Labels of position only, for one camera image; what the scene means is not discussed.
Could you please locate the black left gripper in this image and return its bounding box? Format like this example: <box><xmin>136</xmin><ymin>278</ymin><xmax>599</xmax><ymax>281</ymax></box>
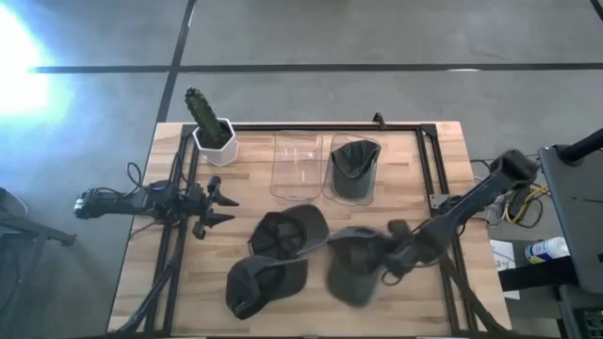
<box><xmin>187</xmin><ymin>176</ymin><xmax>240</xmax><ymax>240</ymax></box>

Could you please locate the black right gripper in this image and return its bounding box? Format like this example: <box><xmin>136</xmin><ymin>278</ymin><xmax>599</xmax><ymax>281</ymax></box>
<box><xmin>375</xmin><ymin>219</ymin><xmax>444</xmax><ymax>280</ymax></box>

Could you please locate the olive green cap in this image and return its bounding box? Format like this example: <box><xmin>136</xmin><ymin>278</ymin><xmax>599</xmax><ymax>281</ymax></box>
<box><xmin>325</xmin><ymin>226</ymin><xmax>398</xmax><ymax>309</ymax></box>
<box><xmin>329</xmin><ymin>138</ymin><xmax>383</xmax><ymax>202</ymax></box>

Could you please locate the white hexagonal plant pot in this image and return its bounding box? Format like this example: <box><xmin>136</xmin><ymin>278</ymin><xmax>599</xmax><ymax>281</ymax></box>
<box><xmin>191</xmin><ymin>117</ymin><xmax>240</xmax><ymax>169</ymax></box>

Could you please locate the dark grey cap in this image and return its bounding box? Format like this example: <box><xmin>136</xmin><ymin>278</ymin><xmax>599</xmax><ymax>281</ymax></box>
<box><xmin>224</xmin><ymin>254</ymin><xmax>310</xmax><ymax>322</ymax></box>
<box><xmin>247</xmin><ymin>202</ymin><xmax>331</xmax><ymax>261</ymax></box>

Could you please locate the clear plastic tray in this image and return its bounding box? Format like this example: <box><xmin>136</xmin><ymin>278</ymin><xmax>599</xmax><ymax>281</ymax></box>
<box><xmin>269</xmin><ymin>130</ymin><xmax>325</xmax><ymax>203</ymax></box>
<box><xmin>321</xmin><ymin>132</ymin><xmax>383</xmax><ymax>208</ymax></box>

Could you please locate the green cactus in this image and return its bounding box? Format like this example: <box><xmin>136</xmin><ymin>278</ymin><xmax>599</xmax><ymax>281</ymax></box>
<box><xmin>184</xmin><ymin>86</ymin><xmax>228</xmax><ymax>148</ymax></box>

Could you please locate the white paper sheet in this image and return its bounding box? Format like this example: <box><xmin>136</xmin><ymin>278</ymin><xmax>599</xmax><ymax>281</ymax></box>
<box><xmin>489</xmin><ymin>238</ymin><xmax>522</xmax><ymax>301</ymax></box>

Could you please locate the white spray can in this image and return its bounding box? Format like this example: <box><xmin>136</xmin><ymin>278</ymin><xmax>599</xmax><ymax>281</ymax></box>
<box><xmin>524</xmin><ymin>235</ymin><xmax>571</xmax><ymax>266</ymax></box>

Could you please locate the black chair base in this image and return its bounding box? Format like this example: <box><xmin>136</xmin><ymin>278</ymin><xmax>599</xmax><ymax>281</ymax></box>
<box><xmin>0</xmin><ymin>186</ymin><xmax>77</xmax><ymax>249</ymax></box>

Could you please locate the grey equipment case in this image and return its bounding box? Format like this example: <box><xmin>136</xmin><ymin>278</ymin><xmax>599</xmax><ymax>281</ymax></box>
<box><xmin>537</xmin><ymin>142</ymin><xmax>603</xmax><ymax>296</ymax></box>

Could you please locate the black pole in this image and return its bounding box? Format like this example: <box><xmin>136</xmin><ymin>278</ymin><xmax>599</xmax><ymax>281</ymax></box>
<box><xmin>557</xmin><ymin>127</ymin><xmax>603</xmax><ymax>165</ymax></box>

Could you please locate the grey metal bracket plate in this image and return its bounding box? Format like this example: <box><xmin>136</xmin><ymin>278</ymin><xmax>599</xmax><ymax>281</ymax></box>
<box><xmin>429</xmin><ymin>192</ymin><xmax>454</xmax><ymax>211</ymax></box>

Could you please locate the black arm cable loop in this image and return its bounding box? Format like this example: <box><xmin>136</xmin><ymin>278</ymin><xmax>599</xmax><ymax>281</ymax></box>
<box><xmin>125</xmin><ymin>161</ymin><xmax>144</xmax><ymax>190</ymax></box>

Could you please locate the black aluminium table frame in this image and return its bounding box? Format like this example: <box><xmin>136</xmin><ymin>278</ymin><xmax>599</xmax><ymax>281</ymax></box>
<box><xmin>115</xmin><ymin>122</ymin><xmax>513</xmax><ymax>338</ymax></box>

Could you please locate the yellow cable bundle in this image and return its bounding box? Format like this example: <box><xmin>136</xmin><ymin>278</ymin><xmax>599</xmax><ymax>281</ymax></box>
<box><xmin>502</xmin><ymin>184</ymin><xmax>550</xmax><ymax>225</ymax></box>

